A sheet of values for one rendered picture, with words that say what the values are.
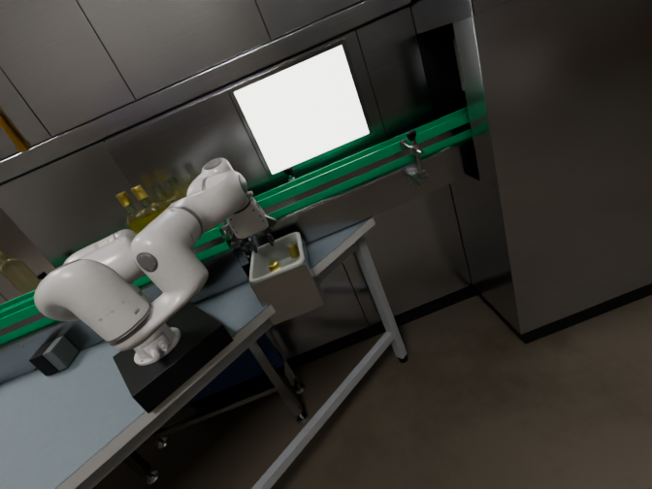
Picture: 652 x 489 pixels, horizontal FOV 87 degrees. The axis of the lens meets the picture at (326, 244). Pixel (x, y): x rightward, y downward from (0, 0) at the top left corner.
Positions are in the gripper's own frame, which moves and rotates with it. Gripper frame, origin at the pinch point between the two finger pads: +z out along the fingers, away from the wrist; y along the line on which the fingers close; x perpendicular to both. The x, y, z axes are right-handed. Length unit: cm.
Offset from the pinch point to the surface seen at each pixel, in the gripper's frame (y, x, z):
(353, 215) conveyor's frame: -30.5, -12.6, 14.4
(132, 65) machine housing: 18, -52, -48
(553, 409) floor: -68, 49, 80
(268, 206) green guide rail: -4.3, -18.6, 0.5
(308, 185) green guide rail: -19.7, -18.6, -0.7
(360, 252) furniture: -28.1, -9.3, 29.6
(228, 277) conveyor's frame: 17.0, -4.4, 11.1
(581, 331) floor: -99, 26, 86
